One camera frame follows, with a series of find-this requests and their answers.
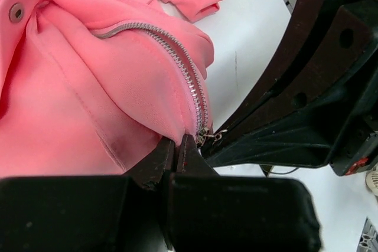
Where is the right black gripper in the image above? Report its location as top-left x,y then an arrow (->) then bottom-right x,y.
202,0 -> 377,176

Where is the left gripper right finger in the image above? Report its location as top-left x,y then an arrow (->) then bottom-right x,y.
167,135 -> 322,251

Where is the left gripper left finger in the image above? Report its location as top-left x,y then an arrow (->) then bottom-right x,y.
1,138 -> 175,251

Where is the pink zip jacket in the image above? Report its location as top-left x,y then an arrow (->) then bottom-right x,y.
1,0 -> 222,177

